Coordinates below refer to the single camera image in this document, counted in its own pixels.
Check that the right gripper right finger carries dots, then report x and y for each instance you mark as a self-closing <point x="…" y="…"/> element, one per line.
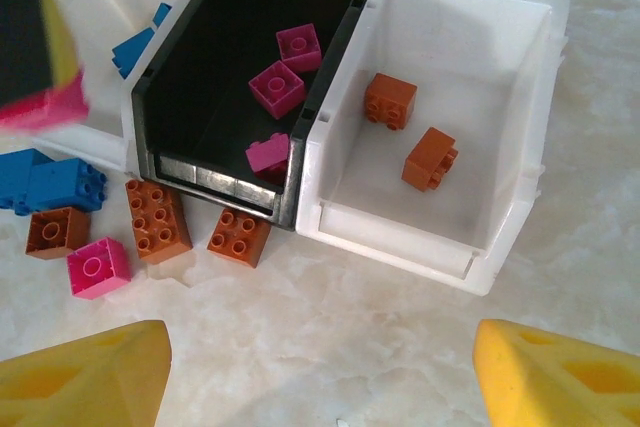
<point x="550" y="382"/>

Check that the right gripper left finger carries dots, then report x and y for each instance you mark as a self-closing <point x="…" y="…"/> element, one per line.
<point x="80" y="382"/>

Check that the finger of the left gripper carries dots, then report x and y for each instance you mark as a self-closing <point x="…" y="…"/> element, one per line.
<point x="30" y="22"/>

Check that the pink lego brick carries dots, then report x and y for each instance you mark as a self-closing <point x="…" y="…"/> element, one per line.
<point x="40" y="107"/>
<point x="267" y="154"/>
<point x="299" y="47"/>
<point x="97" y="267"/>
<point x="276" y="88"/>

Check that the long orange lego brick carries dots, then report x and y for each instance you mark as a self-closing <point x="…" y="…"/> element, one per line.
<point x="157" y="222"/>

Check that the black plastic bin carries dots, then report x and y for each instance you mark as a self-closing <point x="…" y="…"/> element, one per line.
<point x="210" y="47"/>

